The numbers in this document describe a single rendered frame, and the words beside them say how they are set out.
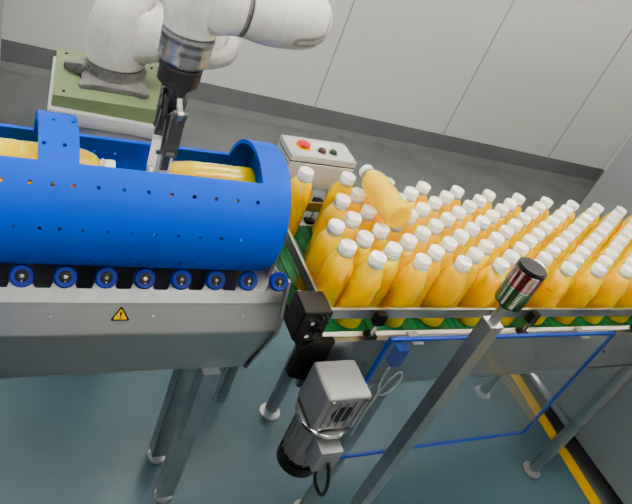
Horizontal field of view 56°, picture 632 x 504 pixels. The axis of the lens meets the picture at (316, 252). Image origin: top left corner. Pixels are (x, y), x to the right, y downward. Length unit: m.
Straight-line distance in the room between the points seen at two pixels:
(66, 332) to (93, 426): 0.93
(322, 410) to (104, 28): 1.08
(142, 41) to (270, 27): 0.69
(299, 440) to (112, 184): 0.74
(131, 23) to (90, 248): 0.72
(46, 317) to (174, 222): 0.33
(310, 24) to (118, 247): 0.52
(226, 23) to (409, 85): 3.70
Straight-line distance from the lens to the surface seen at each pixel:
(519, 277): 1.26
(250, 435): 2.29
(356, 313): 1.37
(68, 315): 1.29
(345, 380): 1.37
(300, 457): 1.51
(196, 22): 1.04
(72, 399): 2.26
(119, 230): 1.13
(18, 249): 1.15
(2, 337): 1.31
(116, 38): 1.70
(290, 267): 1.53
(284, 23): 1.07
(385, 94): 4.64
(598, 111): 5.81
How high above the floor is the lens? 1.81
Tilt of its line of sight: 34 degrees down
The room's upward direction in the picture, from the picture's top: 24 degrees clockwise
